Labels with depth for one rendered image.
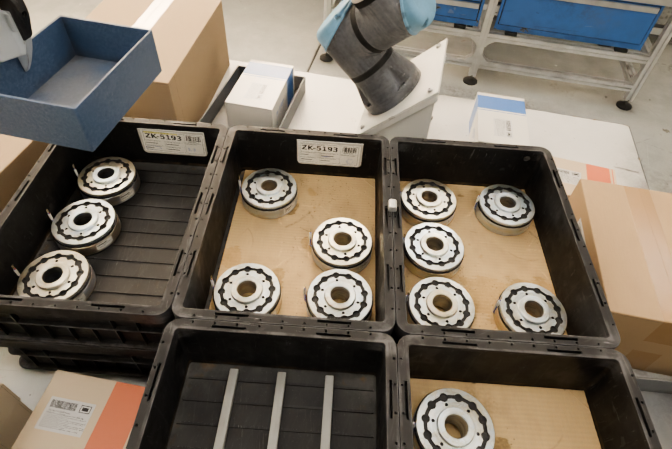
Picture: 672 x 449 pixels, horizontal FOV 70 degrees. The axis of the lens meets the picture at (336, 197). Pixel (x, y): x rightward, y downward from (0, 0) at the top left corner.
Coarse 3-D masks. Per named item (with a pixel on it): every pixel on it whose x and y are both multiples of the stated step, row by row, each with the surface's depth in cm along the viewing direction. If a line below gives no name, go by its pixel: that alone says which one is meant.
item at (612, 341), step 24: (408, 144) 89; (432, 144) 89; (456, 144) 89; (480, 144) 89; (504, 144) 90; (552, 168) 86; (576, 240) 75; (600, 288) 69; (600, 312) 66; (456, 336) 63; (480, 336) 63; (504, 336) 63; (528, 336) 63; (552, 336) 63; (576, 336) 64
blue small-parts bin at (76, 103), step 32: (64, 32) 74; (96, 32) 73; (128, 32) 72; (0, 64) 63; (32, 64) 69; (64, 64) 75; (96, 64) 76; (128, 64) 67; (0, 96) 59; (32, 96) 69; (64, 96) 70; (96, 96) 61; (128, 96) 68; (0, 128) 63; (32, 128) 62; (64, 128) 61; (96, 128) 62
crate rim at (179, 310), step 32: (256, 128) 89; (224, 160) 85; (384, 160) 87; (384, 192) 80; (384, 224) 75; (192, 256) 69; (384, 256) 71; (384, 288) 67; (224, 320) 63; (256, 320) 63; (288, 320) 63; (320, 320) 64; (352, 320) 64; (384, 320) 64
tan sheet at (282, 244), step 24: (312, 192) 93; (336, 192) 93; (360, 192) 93; (240, 216) 88; (288, 216) 88; (312, 216) 89; (336, 216) 89; (360, 216) 89; (240, 240) 84; (264, 240) 84; (288, 240) 85; (264, 264) 81; (288, 264) 81; (312, 264) 81; (288, 288) 78; (288, 312) 75
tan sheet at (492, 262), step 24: (456, 192) 94; (456, 216) 90; (480, 240) 87; (504, 240) 87; (528, 240) 87; (480, 264) 83; (504, 264) 83; (528, 264) 83; (408, 288) 79; (480, 288) 80; (504, 288) 80; (552, 288) 80; (480, 312) 77
